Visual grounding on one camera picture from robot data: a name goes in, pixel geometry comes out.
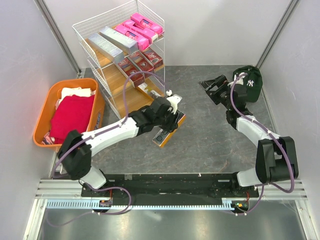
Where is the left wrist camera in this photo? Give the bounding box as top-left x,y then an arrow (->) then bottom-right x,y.
166,90 -> 182,115

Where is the torn silver R&O toothpaste box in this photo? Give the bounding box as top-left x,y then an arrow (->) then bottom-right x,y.
136,83 -> 162,100

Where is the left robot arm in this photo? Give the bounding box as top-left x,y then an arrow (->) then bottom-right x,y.
58,94 -> 182,197

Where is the red 3D toothpaste box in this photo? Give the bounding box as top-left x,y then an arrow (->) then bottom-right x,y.
127,51 -> 154,73

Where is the orange silver R&O toothpaste box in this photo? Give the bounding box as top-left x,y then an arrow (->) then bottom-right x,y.
152,110 -> 186,148

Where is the silver grey toothpaste box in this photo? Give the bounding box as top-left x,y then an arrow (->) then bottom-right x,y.
88,33 -> 125,64

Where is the red 3D box on shelf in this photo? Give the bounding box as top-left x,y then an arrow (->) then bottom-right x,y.
142,48 -> 164,69

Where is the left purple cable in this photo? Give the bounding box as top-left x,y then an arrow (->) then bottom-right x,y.
51,71 -> 171,180

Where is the silver Protefix toothpaste box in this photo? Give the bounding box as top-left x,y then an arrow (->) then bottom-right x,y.
99,26 -> 139,55

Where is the orange plastic tub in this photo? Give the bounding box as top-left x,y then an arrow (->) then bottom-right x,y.
33,78 -> 105,152

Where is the red 3D toothpaste box floor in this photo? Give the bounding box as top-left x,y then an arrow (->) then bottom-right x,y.
117,58 -> 145,88

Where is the pink toothpaste box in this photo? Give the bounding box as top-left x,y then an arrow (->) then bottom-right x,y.
114,24 -> 149,51
130,12 -> 164,36
122,19 -> 159,44

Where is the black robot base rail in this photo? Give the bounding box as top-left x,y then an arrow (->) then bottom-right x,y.
81,172 -> 261,201

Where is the dark green NY cap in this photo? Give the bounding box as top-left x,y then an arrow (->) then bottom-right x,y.
231,65 -> 263,103

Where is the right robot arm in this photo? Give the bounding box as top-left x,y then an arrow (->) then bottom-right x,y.
199,73 -> 299,197

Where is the white wire wooden shelf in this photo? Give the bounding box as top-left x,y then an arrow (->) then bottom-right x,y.
72,0 -> 165,119

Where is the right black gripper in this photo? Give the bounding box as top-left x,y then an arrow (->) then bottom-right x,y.
198,74 -> 233,110

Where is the white folded cloth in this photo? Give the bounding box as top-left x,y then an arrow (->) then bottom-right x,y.
55,87 -> 96,110

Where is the red folded cloth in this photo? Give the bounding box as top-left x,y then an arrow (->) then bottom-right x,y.
49,95 -> 95,144

